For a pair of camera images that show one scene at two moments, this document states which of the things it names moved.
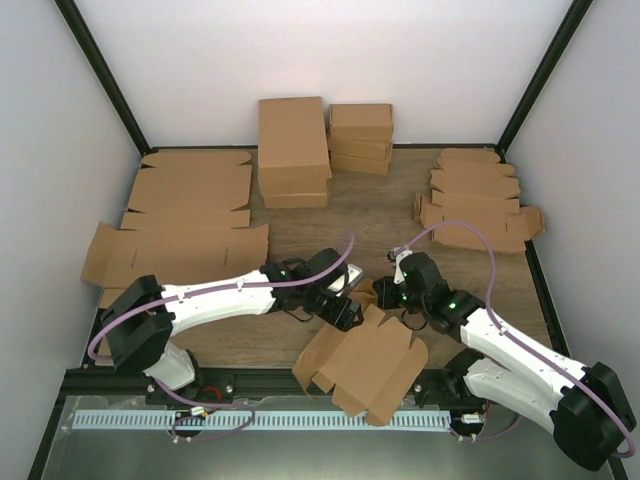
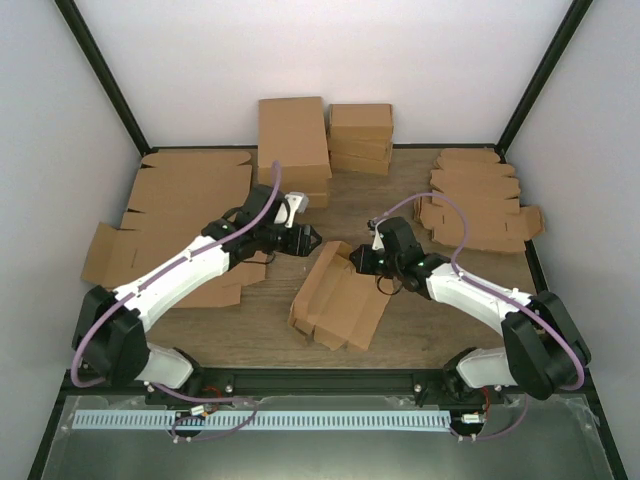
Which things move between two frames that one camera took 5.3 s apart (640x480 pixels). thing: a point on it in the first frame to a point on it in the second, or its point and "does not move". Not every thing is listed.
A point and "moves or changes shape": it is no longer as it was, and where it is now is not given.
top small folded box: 360,123 does not move
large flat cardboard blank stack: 181,225 does not move
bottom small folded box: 359,164 does not move
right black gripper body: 389,301 to 372,267
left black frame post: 94,51 does not move
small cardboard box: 365,365 moves or changes shape
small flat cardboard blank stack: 472,186 does not move
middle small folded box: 370,149 does not move
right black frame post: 576,15 does not move
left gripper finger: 358,317 to 311,239
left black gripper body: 339,316 to 294,247
